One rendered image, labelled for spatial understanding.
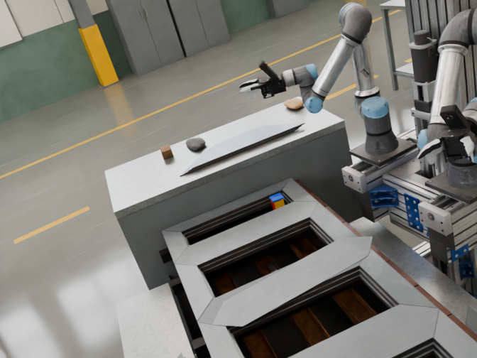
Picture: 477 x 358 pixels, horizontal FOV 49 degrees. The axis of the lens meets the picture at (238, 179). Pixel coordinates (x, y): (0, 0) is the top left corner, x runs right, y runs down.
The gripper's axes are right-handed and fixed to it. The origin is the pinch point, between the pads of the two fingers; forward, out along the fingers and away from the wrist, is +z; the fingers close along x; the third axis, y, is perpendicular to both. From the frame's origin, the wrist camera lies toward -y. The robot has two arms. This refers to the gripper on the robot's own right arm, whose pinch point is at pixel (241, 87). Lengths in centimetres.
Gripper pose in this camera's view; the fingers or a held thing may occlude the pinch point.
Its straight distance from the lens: 245.7
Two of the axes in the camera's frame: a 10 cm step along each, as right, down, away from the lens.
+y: 2.7, 7.9, 5.5
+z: -9.6, 2.5, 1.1
